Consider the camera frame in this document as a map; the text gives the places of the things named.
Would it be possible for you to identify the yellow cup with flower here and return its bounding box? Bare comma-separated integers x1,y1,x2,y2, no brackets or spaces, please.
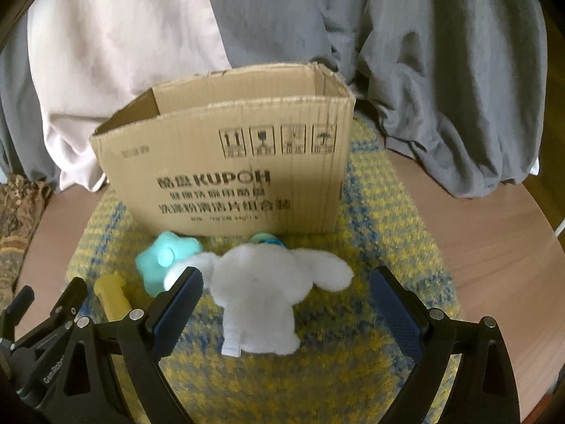
94,273,132,322

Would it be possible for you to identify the teal star plush toy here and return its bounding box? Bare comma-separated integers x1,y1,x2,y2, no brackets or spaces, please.
135,232,204,297

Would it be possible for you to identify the white plush dog toy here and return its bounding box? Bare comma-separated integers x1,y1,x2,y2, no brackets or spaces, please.
164,243,353,357

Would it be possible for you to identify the beige curtain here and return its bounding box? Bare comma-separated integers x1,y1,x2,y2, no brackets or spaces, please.
27,0,230,192

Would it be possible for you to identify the brown patterned fabric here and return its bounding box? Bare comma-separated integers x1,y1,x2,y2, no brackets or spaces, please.
0,174,54,308

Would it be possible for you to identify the grey curtain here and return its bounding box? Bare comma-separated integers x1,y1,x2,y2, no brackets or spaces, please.
1,0,548,197

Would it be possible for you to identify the brown cardboard box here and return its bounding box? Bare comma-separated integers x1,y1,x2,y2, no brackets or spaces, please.
90,63,355,236

